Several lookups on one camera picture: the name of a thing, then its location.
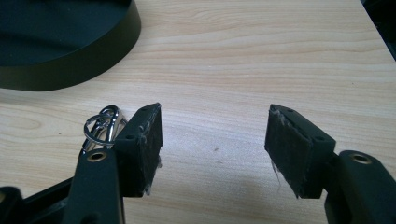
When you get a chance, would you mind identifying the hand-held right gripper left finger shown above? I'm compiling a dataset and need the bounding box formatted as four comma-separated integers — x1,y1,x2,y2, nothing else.
61,102,163,224

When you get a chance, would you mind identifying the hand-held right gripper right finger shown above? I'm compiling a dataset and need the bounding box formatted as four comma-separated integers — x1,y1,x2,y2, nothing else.
264,104,396,224

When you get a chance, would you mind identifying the silver metal keyring clasp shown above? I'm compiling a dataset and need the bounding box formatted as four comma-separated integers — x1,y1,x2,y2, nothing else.
81,105,129,153

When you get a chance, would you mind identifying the black round tray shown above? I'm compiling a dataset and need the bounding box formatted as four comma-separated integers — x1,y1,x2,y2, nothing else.
0,0,142,92

